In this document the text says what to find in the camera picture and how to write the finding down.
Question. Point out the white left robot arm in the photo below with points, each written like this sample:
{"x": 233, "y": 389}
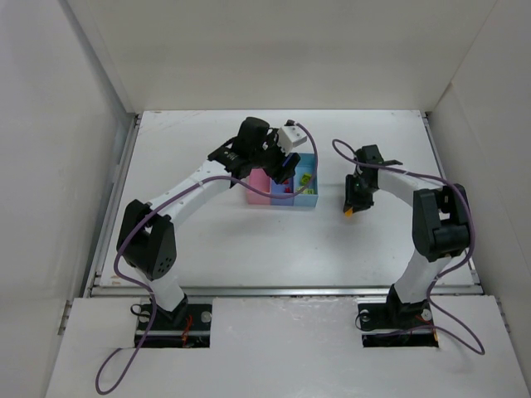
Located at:
{"x": 147, "y": 236}

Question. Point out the aluminium rail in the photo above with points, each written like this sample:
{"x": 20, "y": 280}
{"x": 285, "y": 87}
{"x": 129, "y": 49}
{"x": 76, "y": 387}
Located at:
{"x": 127, "y": 291}

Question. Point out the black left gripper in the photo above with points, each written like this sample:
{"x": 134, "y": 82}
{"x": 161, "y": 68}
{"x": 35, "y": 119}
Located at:
{"x": 280, "y": 162}

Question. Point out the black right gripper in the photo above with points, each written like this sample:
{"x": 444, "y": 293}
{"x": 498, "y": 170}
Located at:
{"x": 358, "y": 198}

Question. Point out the green lego block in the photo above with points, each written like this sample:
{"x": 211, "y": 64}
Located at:
{"x": 305, "y": 179}

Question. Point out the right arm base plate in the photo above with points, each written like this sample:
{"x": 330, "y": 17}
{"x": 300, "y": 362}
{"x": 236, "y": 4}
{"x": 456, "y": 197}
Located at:
{"x": 384, "y": 326}

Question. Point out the pale green lego brick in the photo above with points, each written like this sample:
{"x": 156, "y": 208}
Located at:
{"x": 307, "y": 191}

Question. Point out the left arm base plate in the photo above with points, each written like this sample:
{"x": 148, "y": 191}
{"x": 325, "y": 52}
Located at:
{"x": 191, "y": 330}

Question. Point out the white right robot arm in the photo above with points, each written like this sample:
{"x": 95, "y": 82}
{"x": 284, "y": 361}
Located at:
{"x": 441, "y": 231}

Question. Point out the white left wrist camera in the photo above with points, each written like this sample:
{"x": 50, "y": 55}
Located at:
{"x": 290, "y": 136}

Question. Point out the pink bin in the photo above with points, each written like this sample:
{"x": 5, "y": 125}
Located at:
{"x": 262, "y": 183}

